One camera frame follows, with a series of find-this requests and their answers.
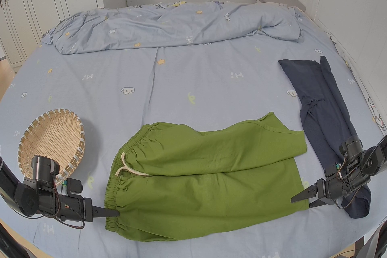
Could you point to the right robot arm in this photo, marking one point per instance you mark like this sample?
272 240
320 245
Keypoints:
373 160

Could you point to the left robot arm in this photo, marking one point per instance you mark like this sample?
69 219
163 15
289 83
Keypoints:
27 197

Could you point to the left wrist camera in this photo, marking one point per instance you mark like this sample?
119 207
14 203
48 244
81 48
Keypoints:
74 186

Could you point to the pale blue quilt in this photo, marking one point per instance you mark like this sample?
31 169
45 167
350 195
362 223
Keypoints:
169 27

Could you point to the round woven basket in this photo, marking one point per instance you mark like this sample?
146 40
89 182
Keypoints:
50 135

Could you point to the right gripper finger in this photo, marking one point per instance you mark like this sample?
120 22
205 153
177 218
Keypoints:
318 203
307 193

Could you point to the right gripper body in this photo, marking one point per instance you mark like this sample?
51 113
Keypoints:
341 188

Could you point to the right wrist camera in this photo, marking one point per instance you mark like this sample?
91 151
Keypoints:
332 170

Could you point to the green shorts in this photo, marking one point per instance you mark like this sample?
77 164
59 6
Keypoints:
205 190

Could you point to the bed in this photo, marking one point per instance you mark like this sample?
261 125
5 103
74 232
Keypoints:
193 84

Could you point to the dark blue garment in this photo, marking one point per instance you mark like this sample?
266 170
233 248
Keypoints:
323 105

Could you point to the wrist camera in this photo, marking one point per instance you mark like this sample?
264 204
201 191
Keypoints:
74 186
332 170

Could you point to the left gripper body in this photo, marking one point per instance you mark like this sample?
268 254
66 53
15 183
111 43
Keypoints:
71 207

